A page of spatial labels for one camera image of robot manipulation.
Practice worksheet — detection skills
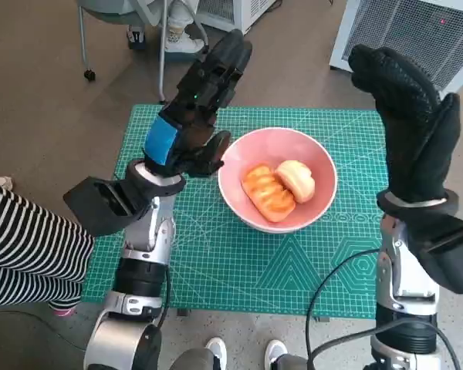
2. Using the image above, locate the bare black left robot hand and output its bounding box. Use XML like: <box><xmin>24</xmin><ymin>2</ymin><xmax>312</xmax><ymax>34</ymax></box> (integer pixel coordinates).
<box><xmin>141</xmin><ymin>29</ymin><xmax>253</xmax><ymax>179</ymax></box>

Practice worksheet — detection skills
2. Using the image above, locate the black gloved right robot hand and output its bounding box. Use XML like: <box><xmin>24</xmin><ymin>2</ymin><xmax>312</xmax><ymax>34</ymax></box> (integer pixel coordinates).
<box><xmin>348</xmin><ymin>44</ymin><xmax>462</xmax><ymax>204</ymax></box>

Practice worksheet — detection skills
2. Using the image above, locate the long orange striped bread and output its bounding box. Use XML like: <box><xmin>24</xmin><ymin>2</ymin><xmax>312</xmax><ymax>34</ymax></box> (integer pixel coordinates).
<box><xmin>241</xmin><ymin>163</ymin><xmax>296</xmax><ymax>224</ymax></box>

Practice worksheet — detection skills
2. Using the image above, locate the pink bowl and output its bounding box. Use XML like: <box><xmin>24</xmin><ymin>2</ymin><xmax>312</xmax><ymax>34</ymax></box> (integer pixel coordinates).
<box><xmin>217</xmin><ymin>127</ymin><xmax>339</xmax><ymax>235</ymax></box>

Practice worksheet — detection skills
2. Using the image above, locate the round pale bread bun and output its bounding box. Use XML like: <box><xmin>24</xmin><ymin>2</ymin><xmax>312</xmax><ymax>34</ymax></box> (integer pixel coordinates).
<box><xmin>274</xmin><ymin>160</ymin><xmax>316</xmax><ymax>204</ymax></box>

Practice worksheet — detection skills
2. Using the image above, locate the large white mesh-front appliance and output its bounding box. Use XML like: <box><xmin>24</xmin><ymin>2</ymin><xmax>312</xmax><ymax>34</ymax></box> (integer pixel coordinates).
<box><xmin>329</xmin><ymin>0</ymin><xmax>463</xmax><ymax>93</ymax></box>

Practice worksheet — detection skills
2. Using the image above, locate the small white mesh-front appliance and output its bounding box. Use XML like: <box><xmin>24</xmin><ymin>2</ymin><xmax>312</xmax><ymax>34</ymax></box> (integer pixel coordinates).
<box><xmin>194</xmin><ymin>0</ymin><xmax>279</xmax><ymax>36</ymax></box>

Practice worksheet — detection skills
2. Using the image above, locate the green cutting mat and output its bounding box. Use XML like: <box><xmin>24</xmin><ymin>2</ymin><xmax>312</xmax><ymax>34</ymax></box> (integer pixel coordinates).
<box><xmin>80</xmin><ymin>104</ymin><xmax>390</xmax><ymax>321</ymax></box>

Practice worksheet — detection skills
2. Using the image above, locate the grey office chair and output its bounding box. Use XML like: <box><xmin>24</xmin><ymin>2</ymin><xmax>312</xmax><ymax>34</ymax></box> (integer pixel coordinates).
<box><xmin>76</xmin><ymin>0</ymin><xmax>211</xmax><ymax>105</ymax></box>

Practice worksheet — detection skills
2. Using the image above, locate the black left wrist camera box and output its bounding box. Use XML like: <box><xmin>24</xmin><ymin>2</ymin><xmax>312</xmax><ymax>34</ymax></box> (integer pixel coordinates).
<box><xmin>63</xmin><ymin>176</ymin><xmax>155</xmax><ymax>237</ymax></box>

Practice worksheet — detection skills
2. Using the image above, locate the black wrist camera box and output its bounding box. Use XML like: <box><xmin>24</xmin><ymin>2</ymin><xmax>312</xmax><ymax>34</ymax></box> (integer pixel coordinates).
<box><xmin>412</xmin><ymin>214</ymin><xmax>463</xmax><ymax>296</ymax></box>
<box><xmin>63</xmin><ymin>176</ymin><xmax>155</xmax><ymax>237</ymax></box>

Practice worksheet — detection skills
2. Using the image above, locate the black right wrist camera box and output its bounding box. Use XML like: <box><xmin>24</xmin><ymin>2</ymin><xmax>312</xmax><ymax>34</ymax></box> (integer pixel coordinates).
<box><xmin>412</xmin><ymin>214</ymin><xmax>463</xmax><ymax>296</ymax></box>

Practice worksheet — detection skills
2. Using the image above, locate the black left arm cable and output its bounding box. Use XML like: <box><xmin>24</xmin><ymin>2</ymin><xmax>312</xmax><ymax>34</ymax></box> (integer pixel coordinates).
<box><xmin>154</xmin><ymin>268</ymin><xmax>171</xmax><ymax>329</ymax></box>

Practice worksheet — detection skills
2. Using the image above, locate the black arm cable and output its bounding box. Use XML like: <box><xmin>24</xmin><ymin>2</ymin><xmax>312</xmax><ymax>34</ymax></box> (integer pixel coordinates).
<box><xmin>304</xmin><ymin>248</ymin><xmax>381</xmax><ymax>370</ymax></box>
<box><xmin>154</xmin><ymin>268</ymin><xmax>171</xmax><ymax>329</ymax></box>

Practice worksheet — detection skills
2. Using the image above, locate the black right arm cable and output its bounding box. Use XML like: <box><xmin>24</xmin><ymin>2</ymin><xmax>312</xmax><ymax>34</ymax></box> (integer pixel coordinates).
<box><xmin>304</xmin><ymin>248</ymin><xmax>381</xmax><ymax>370</ymax></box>

